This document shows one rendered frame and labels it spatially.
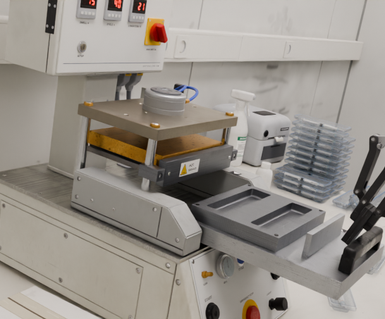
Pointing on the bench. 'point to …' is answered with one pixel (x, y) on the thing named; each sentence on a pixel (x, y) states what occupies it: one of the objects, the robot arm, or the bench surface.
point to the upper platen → (185, 143)
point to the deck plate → (55, 180)
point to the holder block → (258, 216)
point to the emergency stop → (253, 312)
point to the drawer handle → (360, 249)
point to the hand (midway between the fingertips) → (359, 224)
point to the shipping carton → (34, 307)
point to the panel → (234, 287)
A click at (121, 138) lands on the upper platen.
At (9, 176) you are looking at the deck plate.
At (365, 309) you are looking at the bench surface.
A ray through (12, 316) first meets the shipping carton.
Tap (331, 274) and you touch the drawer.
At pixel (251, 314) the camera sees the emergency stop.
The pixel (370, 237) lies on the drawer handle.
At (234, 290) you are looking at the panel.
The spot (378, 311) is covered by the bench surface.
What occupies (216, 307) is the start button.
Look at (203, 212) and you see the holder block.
